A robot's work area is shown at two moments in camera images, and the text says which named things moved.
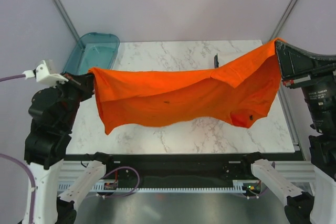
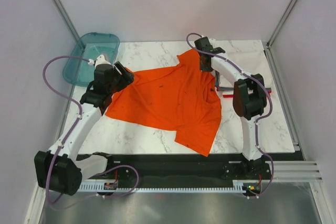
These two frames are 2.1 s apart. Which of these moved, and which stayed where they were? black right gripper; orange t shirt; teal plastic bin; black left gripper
Moved: black right gripper; orange t shirt; black left gripper
Stayed: teal plastic bin
